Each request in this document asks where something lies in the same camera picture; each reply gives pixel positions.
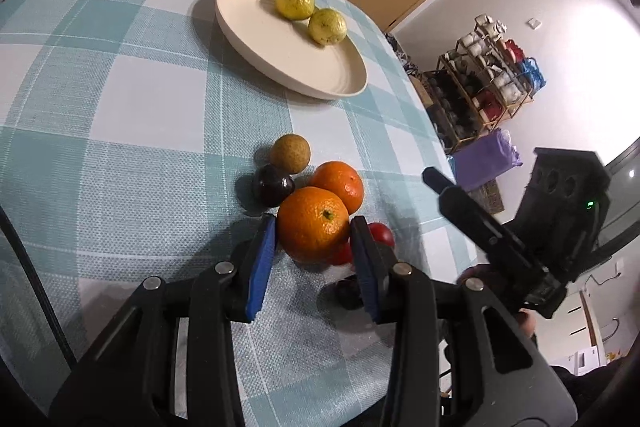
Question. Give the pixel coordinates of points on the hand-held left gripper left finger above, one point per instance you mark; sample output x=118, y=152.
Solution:
x=262, y=267

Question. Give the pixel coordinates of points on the brown woven basket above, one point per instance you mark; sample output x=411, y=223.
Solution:
x=492, y=199

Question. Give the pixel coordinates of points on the white light switch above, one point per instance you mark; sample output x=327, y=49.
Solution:
x=534, y=23

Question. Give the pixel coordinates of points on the brown kiwi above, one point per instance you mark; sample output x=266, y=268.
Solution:
x=290, y=152

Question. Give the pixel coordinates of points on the person's right forearm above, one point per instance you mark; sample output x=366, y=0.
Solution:
x=595, y=392

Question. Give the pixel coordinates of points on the person's right hand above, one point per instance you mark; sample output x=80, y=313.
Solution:
x=527, y=324

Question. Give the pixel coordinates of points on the red tomato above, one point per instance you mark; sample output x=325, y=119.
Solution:
x=342, y=254
x=382, y=234

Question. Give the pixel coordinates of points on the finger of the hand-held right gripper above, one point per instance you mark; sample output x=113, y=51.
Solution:
x=437, y=179
x=480, y=232

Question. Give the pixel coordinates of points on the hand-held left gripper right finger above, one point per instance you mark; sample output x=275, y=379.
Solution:
x=364, y=267

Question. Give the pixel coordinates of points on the dark purple plum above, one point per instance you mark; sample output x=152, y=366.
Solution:
x=272, y=184
x=347, y=293

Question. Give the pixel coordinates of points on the cream round plate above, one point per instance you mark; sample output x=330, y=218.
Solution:
x=295, y=42

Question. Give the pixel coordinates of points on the patterned black white bag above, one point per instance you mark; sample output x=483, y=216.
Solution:
x=405, y=54

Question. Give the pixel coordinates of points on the yellow-green guava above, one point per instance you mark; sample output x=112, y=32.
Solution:
x=327, y=26
x=295, y=1

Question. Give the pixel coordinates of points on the gold metal shoe rack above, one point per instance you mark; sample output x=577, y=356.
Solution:
x=480, y=82

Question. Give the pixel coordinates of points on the teal checked tablecloth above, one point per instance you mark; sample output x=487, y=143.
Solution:
x=125, y=107

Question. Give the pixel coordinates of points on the orange mandarin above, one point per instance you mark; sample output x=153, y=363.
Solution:
x=313, y=224
x=342, y=184

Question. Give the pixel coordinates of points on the purple bag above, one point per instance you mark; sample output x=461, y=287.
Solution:
x=482, y=159

